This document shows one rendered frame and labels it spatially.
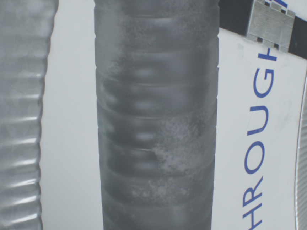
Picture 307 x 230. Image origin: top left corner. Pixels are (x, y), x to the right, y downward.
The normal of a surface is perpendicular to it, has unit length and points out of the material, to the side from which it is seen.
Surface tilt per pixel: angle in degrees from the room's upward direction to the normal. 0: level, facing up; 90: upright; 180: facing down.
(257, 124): 90
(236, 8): 89
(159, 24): 54
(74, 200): 90
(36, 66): 89
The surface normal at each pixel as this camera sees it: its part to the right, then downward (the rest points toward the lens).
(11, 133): 0.65, 0.21
